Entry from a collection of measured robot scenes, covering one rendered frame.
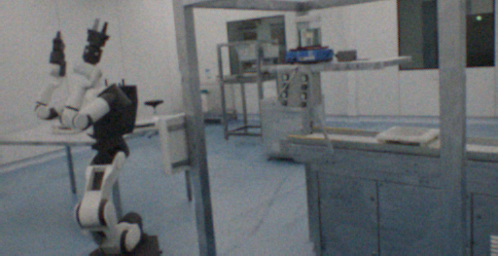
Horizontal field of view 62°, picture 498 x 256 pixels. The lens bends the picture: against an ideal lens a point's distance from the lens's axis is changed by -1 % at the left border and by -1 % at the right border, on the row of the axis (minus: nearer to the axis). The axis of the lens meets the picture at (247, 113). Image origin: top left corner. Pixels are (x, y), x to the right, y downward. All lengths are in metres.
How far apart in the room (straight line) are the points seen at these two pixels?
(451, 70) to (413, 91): 6.06
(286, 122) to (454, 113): 3.78
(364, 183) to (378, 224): 0.23
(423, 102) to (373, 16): 1.64
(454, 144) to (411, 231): 1.05
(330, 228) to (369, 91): 5.20
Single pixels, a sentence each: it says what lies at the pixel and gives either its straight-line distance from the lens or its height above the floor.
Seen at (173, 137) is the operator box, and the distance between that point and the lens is 1.92.
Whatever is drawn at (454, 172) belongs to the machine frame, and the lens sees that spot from 1.36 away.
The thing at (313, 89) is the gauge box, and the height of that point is 1.12.
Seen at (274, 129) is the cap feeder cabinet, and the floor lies 0.40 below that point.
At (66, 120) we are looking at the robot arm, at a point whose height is 1.09.
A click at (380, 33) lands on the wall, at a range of 7.43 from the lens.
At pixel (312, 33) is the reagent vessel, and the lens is 2.35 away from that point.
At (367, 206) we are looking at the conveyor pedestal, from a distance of 2.37.
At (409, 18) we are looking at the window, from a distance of 7.34.
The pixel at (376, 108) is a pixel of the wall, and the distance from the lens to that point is 7.54.
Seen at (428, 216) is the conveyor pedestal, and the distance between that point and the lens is 2.26.
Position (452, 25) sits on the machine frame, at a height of 1.38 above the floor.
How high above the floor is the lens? 1.35
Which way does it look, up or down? 8 degrees down
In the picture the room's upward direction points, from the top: 5 degrees counter-clockwise
